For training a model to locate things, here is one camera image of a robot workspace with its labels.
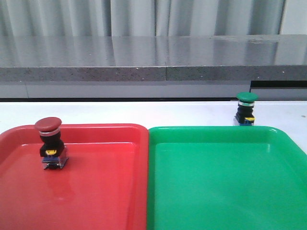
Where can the green mushroom push button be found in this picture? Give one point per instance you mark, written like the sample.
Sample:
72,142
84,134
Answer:
244,115

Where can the red mushroom push button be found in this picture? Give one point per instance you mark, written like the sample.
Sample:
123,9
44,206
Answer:
54,153

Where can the grey stone counter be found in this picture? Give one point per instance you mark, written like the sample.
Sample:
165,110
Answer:
84,68

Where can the green plastic tray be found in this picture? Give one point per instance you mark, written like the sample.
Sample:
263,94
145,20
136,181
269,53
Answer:
225,178

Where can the red plastic tray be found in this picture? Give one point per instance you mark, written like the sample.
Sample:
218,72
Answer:
103,185

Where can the white pleated curtain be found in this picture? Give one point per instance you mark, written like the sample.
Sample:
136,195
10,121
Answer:
140,17

